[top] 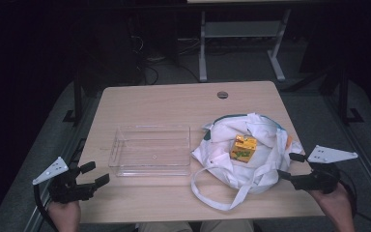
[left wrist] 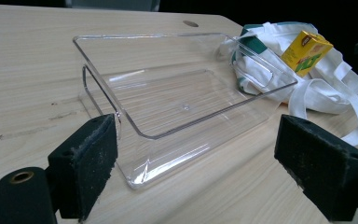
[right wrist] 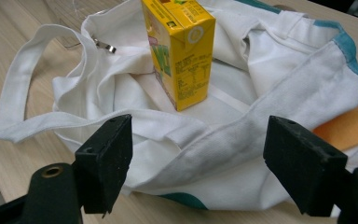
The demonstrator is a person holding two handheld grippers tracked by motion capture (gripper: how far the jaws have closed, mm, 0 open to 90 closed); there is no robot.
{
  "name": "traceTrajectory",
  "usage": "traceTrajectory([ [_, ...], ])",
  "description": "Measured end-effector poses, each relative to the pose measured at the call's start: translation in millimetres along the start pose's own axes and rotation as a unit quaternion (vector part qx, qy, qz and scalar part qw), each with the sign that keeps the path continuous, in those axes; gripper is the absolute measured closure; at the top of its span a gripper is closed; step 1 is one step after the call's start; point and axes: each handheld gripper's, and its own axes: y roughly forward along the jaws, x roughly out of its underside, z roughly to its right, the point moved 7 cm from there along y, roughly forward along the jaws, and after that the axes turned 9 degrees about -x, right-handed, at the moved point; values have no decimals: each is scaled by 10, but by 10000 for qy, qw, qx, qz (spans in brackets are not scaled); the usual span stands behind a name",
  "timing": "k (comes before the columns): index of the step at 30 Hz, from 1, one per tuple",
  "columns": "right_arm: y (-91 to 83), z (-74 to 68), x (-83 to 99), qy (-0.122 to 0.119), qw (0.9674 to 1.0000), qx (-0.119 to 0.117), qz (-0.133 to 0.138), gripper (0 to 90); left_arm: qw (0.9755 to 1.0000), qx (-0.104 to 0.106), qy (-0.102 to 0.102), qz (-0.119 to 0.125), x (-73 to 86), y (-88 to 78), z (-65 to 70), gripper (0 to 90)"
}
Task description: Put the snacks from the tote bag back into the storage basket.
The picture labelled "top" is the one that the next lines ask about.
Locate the person's right hand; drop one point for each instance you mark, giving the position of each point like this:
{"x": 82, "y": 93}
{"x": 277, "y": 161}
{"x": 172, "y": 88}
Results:
{"x": 334, "y": 201}

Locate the person's leg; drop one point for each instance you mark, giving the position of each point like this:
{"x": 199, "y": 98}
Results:
{"x": 227, "y": 226}
{"x": 165, "y": 226}

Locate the aluminium floor rail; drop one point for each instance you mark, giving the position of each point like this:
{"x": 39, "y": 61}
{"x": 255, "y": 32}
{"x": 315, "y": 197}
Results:
{"x": 62, "y": 161}
{"x": 364, "y": 151}

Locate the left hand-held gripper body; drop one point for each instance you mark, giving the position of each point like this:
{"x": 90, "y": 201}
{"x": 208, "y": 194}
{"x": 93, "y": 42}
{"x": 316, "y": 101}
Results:
{"x": 67, "y": 190}

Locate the person's left leg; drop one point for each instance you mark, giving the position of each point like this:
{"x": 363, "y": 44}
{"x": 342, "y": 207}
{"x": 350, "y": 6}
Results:
{"x": 165, "y": 226}

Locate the black metal stand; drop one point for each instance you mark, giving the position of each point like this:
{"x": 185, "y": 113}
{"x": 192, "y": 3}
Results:
{"x": 344, "y": 96}
{"x": 77, "y": 100}

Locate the white cloth tote bag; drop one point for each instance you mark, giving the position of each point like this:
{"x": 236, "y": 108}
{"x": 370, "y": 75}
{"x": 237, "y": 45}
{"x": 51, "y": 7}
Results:
{"x": 264, "y": 180}

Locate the round grey table grommet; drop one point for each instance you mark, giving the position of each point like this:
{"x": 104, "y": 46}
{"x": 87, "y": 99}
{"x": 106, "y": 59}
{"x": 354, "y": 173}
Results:
{"x": 222, "y": 94}

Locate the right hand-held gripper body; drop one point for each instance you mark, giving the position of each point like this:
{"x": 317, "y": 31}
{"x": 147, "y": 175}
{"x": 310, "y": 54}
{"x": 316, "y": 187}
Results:
{"x": 322, "y": 180}

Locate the white metal desk frame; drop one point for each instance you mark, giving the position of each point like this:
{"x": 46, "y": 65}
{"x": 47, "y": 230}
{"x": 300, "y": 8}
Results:
{"x": 202, "y": 58}

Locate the yellow juice box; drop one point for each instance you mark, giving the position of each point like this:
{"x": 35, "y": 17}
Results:
{"x": 243, "y": 149}

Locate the person's right leg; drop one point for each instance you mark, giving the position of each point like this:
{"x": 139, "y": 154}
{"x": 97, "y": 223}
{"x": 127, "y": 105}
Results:
{"x": 227, "y": 226}

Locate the person's left hand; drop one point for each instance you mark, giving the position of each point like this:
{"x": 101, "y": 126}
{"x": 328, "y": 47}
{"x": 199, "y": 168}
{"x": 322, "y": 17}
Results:
{"x": 65, "y": 215}

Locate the clear plastic container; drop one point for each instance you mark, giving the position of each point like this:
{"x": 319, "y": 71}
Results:
{"x": 151, "y": 151}

